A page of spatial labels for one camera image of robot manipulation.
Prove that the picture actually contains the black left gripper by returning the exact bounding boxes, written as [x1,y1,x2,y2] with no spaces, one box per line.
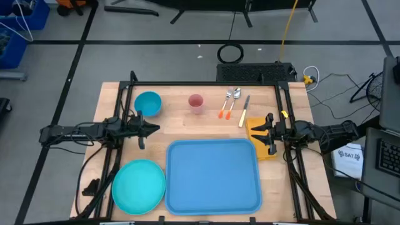
[126,111,161,150]

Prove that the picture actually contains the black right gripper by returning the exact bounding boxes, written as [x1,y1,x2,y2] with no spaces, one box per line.
[251,112,287,156]

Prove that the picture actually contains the yellow cloth napkin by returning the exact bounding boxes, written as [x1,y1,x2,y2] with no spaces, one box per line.
[245,117,278,161]

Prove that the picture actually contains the blue plastic bowl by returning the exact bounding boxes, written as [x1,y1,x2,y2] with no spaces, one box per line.
[134,91,163,118]

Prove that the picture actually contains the cream-handled metal knife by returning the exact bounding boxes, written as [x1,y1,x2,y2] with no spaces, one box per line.
[237,94,251,128]

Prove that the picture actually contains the orange-handled metal spoon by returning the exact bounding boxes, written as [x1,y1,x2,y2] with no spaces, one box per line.
[225,87,242,121]

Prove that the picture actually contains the orange-handled metal fork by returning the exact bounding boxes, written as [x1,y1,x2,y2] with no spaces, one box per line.
[217,88,234,119]

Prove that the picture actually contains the pink plastic cup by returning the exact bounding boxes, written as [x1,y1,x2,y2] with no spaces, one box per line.
[187,93,205,115]

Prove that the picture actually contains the teal plastic plate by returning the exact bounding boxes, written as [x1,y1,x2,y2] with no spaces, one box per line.
[111,158,167,216]

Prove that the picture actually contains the blue plastic tray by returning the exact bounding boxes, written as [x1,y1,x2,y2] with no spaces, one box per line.
[164,138,263,216]

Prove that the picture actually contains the black perforated computer case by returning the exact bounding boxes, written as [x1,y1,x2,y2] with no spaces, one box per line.
[216,62,297,84]

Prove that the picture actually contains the white printed box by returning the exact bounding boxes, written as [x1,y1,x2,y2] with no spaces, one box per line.
[331,142,365,181]

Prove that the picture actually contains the grey desk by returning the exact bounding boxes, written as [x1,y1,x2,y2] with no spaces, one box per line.
[362,126,400,210]

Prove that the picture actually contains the black bar on floor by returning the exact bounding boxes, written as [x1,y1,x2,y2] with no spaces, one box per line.
[103,5,159,17]

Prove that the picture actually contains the black keyboard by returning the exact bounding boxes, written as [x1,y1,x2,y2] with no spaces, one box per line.
[376,138,400,178]

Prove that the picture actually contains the grey monitor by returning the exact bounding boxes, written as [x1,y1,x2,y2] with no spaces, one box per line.
[379,56,400,134]

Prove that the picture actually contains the black stand with legs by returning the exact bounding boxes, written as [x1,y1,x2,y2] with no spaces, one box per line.
[111,0,319,28]

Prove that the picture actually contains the orange and black object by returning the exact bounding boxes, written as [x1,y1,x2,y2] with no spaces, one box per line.
[55,0,99,17]

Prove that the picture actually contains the blue storage bin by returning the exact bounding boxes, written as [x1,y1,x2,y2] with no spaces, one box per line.
[0,0,51,31]
[0,27,28,69]

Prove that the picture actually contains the black metal table frame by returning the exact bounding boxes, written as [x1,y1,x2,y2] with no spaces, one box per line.
[74,70,337,223]

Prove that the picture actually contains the black floor cables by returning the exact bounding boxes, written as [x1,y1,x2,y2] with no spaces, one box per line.
[307,72,381,121]

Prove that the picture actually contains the white looped cable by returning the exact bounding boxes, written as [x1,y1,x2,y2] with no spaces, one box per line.
[302,65,321,92]

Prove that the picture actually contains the black clamp bracket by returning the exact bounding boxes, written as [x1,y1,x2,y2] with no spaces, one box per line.
[81,177,101,197]

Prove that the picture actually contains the coiled black cable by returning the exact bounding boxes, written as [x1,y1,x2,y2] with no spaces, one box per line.
[217,42,245,64]

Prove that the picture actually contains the yellow power cable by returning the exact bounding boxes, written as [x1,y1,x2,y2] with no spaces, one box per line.
[279,0,299,63]

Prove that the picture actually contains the thin white cable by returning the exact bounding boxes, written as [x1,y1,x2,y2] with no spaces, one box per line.
[0,0,34,43]

